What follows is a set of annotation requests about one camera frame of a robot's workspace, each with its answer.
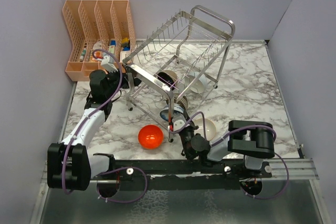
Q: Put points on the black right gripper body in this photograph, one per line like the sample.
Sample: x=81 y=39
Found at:
x=186 y=136

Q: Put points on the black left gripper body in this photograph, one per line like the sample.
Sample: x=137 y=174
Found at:
x=114 y=81

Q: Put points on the beige speckled bowl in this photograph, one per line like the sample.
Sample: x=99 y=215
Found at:
x=209 y=127

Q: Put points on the blue and white bowl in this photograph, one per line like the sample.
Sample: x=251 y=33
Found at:
x=177 y=110

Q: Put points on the black bowl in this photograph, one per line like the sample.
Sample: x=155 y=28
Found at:
x=168 y=77

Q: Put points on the dark patterned cream-inside bowl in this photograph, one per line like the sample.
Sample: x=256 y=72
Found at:
x=183 y=102

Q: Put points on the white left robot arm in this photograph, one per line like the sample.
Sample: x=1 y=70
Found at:
x=79 y=135

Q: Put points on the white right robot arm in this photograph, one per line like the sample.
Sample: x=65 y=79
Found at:
x=254 y=140

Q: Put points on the white blue tube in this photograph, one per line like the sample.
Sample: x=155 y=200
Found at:
x=112 y=46

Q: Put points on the small green white tube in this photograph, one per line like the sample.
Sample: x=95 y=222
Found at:
x=83 y=54

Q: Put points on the orange white packet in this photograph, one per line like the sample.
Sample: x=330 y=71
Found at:
x=95 y=55

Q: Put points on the cream bottle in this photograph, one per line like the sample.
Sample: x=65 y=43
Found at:
x=125 y=45

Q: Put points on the red bowl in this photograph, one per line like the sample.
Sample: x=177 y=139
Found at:
x=150 y=137

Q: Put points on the peach plastic file organizer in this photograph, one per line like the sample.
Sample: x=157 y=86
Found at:
x=89 y=21

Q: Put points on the steel wire dish rack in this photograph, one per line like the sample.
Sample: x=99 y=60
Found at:
x=198 y=40

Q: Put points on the black aluminium frame rail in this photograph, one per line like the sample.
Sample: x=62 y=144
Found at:
x=170 y=174

